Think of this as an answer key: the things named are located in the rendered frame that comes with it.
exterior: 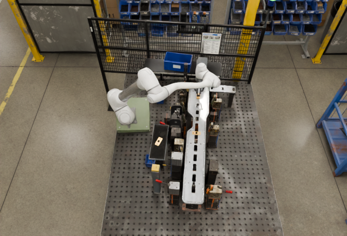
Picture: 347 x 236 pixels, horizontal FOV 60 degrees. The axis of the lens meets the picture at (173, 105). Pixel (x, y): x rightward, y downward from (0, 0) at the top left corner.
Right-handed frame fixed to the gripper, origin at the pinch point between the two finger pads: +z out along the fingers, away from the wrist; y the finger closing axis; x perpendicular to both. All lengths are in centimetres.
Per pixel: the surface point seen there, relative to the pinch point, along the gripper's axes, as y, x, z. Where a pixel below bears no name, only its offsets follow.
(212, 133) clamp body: 16.2, -43.4, 9.6
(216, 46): 16, 54, -20
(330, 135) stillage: 176, 20, 87
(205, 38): 3, 54, -30
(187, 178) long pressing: -5, -96, 6
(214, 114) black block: 17.3, -21.0, 7.3
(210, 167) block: 15, -84, 3
